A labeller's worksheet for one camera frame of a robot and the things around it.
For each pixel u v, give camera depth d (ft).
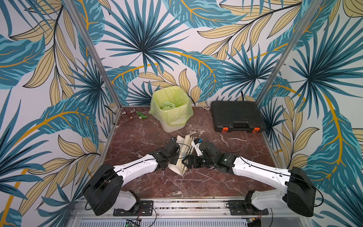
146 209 2.40
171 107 3.26
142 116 3.60
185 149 2.62
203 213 2.40
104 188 1.36
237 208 2.40
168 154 2.14
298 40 2.62
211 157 1.96
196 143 2.35
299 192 1.34
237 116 3.46
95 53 2.81
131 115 3.70
